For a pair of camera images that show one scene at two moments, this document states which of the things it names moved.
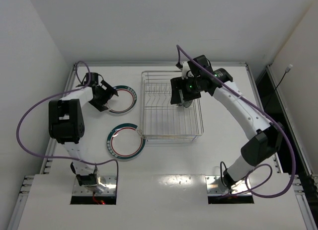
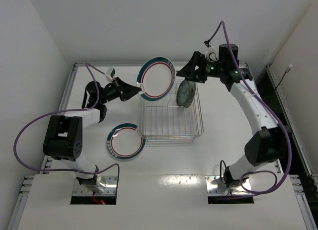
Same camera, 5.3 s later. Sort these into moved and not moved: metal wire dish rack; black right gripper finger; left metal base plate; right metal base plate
Moved: black right gripper finger
Not moved: metal wire dish rack; right metal base plate; left metal base plate
